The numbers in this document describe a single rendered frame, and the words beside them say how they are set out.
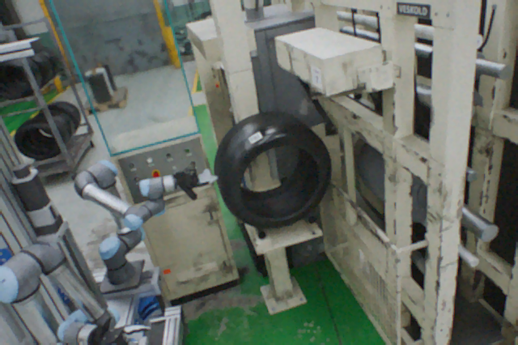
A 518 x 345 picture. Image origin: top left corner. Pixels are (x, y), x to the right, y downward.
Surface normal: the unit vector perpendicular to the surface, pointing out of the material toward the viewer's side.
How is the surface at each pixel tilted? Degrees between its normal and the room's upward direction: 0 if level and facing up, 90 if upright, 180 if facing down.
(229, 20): 90
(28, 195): 90
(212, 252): 90
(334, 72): 90
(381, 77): 72
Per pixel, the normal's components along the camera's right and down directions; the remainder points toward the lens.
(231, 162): -0.44, 0.03
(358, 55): 0.26, 0.43
